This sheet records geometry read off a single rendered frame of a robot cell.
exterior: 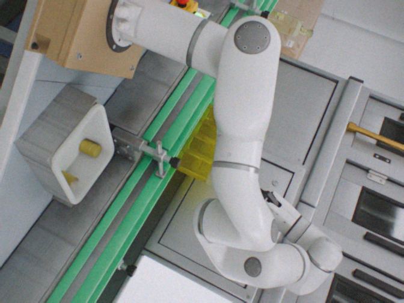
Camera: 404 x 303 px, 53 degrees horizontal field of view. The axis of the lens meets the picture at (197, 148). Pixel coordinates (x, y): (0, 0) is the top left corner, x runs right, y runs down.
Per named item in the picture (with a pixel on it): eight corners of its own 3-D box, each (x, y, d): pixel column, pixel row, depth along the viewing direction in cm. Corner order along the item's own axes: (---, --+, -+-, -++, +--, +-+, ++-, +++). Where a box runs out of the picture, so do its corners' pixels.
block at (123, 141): (112, 154, 110) (134, 165, 108) (107, 136, 101) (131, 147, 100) (119, 144, 111) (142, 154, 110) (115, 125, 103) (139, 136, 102)
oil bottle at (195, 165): (149, 157, 120) (214, 188, 116) (149, 148, 115) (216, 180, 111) (159, 143, 123) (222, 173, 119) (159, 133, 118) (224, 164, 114)
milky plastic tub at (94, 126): (45, 192, 97) (76, 208, 96) (14, 145, 78) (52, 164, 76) (88, 139, 106) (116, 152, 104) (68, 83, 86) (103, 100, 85)
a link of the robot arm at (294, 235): (304, 229, 114) (296, 223, 114) (314, 219, 106) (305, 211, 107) (289, 249, 111) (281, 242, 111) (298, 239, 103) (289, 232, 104)
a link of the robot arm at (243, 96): (211, 165, 77) (202, 151, 61) (230, 48, 81) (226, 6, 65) (261, 172, 75) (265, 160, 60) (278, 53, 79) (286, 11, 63)
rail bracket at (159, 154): (135, 168, 110) (175, 187, 107) (130, 135, 95) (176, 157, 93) (141, 159, 111) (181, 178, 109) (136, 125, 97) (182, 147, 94)
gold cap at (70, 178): (73, 178, 94) (57, 170, 94) (67, 192, 94) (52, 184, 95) (80, 177, 97) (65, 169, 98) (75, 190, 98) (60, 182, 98)
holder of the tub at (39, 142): (51, 199, 102) (76, 213, 101) (14, 143, 78) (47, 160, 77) (89, 148, 110) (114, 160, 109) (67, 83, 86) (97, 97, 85)
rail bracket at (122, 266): (91, 261, 112) (132, 284, 109) (86, 254, 106) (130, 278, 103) (99, 248, 113) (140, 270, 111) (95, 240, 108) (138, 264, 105)
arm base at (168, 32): (95, 47, 74) (169, 80, 71) (112, -24, 69) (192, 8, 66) (134, 43, 88) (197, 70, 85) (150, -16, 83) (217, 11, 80)
